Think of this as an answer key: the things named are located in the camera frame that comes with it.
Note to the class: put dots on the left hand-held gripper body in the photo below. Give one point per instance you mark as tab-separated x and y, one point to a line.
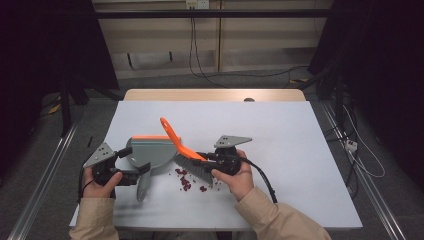
100	155

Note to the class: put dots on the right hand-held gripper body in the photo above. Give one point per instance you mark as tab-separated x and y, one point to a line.
228	163

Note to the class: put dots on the grey dustpan with orange edge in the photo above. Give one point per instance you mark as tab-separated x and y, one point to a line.
153	153

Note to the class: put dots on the red beans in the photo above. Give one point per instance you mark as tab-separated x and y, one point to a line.
184	182

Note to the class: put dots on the orange hand brush grey bristles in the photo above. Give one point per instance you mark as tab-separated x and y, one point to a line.
173	136

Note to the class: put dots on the person's right hand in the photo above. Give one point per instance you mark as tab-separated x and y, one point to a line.
240	185

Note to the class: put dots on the person's left hand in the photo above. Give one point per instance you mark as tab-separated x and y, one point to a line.
98	191

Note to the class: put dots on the black metal stand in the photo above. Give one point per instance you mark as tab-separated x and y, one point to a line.
65	110

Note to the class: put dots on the wooden table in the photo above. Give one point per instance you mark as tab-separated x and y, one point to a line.
200	95

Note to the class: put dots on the white table cover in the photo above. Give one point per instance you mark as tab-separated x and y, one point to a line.
283	123

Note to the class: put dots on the black curtain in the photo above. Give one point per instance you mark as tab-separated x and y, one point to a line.
383	50
40	50

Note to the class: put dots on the white power adapter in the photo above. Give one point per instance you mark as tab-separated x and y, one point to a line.
351	145

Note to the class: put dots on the black horizontal bar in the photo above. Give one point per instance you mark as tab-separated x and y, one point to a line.
213	13

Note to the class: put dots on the aluminium floor rail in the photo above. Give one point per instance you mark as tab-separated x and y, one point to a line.
43	186
373	193

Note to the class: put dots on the white wall socket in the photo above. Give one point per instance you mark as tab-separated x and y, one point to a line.
197	4

